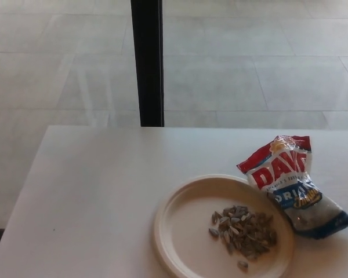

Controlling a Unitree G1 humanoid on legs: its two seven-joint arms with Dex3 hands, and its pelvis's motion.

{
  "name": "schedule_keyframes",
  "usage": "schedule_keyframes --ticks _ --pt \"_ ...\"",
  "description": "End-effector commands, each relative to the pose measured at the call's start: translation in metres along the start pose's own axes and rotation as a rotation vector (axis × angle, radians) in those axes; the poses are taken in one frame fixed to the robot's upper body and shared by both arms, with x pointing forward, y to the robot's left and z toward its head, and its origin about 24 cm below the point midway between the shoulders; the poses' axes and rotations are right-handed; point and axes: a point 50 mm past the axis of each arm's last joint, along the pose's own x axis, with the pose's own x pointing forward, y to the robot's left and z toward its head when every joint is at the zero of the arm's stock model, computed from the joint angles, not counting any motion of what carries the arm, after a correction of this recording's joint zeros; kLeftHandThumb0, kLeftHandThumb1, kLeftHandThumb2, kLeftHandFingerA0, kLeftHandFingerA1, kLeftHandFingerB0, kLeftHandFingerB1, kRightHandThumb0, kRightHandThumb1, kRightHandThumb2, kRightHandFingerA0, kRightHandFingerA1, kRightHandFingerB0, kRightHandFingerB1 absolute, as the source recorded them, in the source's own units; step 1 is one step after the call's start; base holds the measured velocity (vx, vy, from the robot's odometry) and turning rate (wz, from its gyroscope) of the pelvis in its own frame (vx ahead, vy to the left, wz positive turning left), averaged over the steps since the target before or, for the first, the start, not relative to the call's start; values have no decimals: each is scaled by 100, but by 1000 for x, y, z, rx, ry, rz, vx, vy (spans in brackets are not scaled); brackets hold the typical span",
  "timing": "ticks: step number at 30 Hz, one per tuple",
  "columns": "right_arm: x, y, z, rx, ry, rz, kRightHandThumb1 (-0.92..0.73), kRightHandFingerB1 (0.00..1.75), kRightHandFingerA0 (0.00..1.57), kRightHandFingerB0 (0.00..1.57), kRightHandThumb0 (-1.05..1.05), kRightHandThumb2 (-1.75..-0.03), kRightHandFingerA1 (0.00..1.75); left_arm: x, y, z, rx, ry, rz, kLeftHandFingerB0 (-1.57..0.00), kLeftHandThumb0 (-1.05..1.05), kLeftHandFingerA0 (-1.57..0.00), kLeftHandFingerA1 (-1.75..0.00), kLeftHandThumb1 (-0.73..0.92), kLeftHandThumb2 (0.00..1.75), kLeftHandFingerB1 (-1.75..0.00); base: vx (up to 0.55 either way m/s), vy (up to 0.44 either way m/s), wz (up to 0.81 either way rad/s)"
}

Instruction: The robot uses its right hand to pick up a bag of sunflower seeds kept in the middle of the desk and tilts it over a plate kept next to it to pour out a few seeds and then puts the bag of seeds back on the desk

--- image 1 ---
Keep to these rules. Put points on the red white blue seed bag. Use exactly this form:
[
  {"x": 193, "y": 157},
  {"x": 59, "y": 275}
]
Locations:
[{"x": 281, "y": 176}]

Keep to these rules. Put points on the beige round disposable plate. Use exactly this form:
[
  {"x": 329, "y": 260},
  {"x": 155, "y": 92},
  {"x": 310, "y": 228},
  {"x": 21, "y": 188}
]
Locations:
[{"x": 188, "y": 226}]

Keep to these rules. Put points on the sunflower seeds pile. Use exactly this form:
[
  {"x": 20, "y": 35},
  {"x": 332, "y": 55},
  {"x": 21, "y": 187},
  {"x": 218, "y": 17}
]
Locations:
[{"x": 249, "y": 231}]

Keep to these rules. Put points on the sunflower seed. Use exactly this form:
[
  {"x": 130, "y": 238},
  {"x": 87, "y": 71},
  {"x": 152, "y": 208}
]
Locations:
[{"x": 243, "y": 266}]

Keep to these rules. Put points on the black vertical window post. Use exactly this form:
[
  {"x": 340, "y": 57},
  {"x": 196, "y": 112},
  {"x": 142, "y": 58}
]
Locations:
[{"x": 149, "y": 63}]

